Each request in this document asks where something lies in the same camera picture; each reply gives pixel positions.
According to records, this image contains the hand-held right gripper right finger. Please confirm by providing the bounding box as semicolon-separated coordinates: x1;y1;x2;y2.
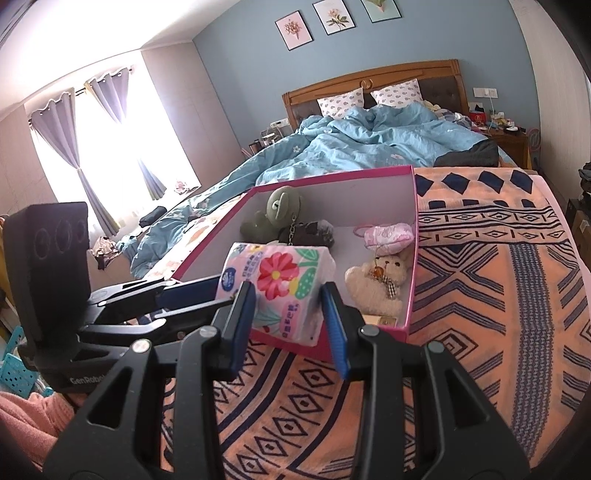
321;281;532;480

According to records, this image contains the framed white flower picture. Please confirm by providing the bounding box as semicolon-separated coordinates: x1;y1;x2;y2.
312;0;350;36

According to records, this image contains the orange patterned blanket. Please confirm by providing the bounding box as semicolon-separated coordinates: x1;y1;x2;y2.
157;166;583;480

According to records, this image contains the grey bear plush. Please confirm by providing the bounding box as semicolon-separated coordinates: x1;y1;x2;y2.
277;220;335;247

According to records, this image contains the framed green leaf picture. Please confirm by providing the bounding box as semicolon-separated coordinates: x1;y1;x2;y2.
361;0;399;24

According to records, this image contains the framed pink flower picture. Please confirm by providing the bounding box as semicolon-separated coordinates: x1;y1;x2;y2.
276;11;314;51

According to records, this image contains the purple curtain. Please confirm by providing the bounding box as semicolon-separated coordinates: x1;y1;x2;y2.
85;69;167;199
30;88;121;236

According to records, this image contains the pile of clothes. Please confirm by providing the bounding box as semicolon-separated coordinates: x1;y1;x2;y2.
90;235;121;271

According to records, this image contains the turquoise plastic basket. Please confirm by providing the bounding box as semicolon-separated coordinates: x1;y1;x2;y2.
0;325;40;398

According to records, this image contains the blue duvet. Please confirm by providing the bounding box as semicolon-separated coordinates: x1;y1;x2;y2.
117;102;502;278

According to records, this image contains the dark navy cloth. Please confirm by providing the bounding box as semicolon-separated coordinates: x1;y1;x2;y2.
434;138;500;168

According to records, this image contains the person's left forearm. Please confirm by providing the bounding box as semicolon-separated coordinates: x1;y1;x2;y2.
0;390;81;480

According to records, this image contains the wooden nightstand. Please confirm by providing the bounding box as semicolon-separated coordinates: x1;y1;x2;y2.
485;124;532;169

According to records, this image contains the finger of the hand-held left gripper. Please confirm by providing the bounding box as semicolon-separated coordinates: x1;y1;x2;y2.
88;274;222;311
79;299;230;348

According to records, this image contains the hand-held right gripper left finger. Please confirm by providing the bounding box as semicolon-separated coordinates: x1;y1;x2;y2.
41;279;257;480

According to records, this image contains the pink silk drawstring pouch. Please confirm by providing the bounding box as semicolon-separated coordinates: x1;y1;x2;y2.
353;222;415;252

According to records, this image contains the floral tissue packet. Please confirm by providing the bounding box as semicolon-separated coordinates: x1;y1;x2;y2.
216;242;337;348

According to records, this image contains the pink cardboard box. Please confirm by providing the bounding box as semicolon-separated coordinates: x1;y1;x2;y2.
166;165;420;365

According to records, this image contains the wooden headboard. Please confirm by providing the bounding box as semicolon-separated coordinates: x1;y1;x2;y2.
283;59;468;125

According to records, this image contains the cream bunny plush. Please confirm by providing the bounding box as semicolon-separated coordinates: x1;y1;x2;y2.
345;249;414;317

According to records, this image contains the white printed pillow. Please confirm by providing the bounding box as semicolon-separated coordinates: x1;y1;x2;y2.
318;90;365;118
372;78;423;104

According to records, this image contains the green frog plush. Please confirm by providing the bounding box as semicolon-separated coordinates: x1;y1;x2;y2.
240;185;308;241

